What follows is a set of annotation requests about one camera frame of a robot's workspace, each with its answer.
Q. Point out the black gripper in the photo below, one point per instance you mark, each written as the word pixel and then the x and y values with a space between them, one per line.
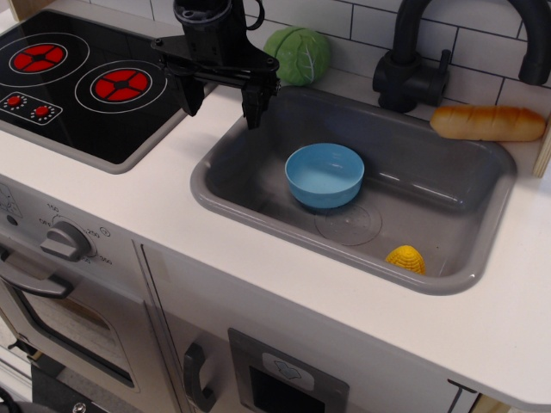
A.
pixel 219 52

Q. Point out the yellow toy corn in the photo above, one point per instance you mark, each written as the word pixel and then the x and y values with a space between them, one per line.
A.
pixel 407 257

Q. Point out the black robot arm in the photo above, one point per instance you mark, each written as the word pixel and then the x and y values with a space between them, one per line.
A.
pixel 210 11

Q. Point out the blue plastic bowl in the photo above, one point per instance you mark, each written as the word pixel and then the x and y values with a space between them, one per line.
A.
pixel 324 175

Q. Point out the green toy cabbage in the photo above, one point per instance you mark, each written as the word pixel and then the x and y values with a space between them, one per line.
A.
pixel 304 55

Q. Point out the black toy stovetop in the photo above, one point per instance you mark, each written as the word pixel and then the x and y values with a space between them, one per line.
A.
pixel 85 90

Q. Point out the black toy faucet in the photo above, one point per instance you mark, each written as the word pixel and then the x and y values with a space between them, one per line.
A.
pixel 465 51

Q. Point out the grey oven knob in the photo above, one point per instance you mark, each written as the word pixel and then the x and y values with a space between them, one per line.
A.
pixel 66 241

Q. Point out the toy bread loaf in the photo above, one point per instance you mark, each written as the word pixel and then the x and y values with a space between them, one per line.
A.
pixel 488 123

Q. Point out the toy oven door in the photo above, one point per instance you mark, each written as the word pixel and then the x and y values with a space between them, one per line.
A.
pixel 104 335

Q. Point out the grey dispenser panel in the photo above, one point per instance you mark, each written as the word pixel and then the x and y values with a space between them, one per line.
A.
pixel 269 380

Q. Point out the grey oven door handle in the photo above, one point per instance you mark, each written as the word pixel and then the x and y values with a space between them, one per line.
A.
pixel 29 277

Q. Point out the grey cabinet door handle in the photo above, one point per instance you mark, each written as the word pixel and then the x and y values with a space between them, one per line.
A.
pixel 202 398

